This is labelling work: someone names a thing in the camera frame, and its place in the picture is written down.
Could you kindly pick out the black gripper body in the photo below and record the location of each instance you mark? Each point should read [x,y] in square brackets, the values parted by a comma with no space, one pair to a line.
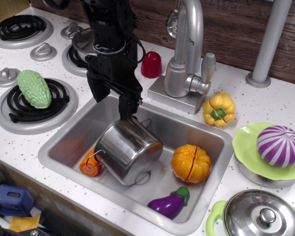
[118,70]

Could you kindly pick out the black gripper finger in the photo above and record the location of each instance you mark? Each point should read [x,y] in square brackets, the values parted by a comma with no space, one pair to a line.
[128,105]
[98,88]

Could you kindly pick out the stainless steel pot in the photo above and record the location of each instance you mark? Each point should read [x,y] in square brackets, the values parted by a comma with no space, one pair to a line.
[128,150]

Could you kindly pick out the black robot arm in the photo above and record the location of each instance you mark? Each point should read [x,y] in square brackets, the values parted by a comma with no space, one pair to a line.
[112,23]

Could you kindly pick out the stainless steel sink basin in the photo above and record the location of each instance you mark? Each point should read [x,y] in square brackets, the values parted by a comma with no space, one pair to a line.
[64,152]

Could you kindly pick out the light green plastic pot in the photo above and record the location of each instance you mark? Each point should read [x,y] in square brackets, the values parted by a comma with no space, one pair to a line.
[216,214]

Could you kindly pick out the steel pot lid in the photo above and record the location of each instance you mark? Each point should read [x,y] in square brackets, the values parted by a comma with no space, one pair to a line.
[258,213]

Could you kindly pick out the red toy pepper piece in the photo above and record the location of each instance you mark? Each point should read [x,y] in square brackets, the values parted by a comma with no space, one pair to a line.
[152,65]

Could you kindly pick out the back right stove burner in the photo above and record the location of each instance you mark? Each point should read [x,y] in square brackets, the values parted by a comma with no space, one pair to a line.
[74,63]

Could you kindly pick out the small steel pan on burner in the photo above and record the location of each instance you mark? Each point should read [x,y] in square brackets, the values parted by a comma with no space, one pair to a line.
[82,42]

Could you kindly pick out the silver stove knob back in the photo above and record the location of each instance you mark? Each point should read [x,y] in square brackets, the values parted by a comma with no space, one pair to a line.
[70,31]

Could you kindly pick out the silver stove knob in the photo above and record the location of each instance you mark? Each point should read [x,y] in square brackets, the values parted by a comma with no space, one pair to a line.
[8,77]
[43,52]
[70,31]

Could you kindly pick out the green toy bitter melon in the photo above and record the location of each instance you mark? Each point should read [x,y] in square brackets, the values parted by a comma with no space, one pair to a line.
[35,89]

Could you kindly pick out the silver toy faucet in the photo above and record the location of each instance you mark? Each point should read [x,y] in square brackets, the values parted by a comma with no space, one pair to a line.
[188,76]

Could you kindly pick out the silver stove knob middle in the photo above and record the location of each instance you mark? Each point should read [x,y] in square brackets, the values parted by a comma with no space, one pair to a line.
[43,52]

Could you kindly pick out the orange toy carrot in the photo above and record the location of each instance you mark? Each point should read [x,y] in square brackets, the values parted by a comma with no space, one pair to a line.
[89,166]

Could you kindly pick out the orange toy pumpkin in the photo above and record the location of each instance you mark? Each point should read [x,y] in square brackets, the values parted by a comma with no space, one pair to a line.
[191,164]

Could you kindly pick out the front black stove burner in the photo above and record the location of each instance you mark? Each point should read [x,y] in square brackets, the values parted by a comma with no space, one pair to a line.
[19,117]

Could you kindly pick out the yellow toy bell pepper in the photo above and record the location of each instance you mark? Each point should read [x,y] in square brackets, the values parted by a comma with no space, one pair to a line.
[219,110]

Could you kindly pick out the silver stove knob front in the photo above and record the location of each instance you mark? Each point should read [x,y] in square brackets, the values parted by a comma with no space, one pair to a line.
[8,77]

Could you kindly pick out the back left stove burner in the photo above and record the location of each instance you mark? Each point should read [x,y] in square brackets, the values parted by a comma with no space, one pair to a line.
[24,31]

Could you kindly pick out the purple toy eggplant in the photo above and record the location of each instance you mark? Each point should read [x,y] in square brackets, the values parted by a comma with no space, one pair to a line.
[172,205]

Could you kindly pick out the light green plastic plate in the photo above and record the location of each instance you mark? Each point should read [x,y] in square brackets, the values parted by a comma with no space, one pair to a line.
[245,148]

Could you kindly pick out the grey support pole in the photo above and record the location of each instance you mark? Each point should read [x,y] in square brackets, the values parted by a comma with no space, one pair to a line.
[259,77]

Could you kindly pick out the steel bowl under plate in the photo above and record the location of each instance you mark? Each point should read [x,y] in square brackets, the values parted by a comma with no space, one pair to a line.
[261,180]

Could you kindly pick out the blue clamp tool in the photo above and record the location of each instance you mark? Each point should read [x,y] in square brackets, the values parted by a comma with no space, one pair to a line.
[15,201]

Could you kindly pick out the purple striped toy onion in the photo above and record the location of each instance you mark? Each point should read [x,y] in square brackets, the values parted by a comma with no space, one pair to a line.
[276,146]

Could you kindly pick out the yellow cloth scrap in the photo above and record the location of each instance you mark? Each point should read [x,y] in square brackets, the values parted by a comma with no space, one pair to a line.
[19,224]

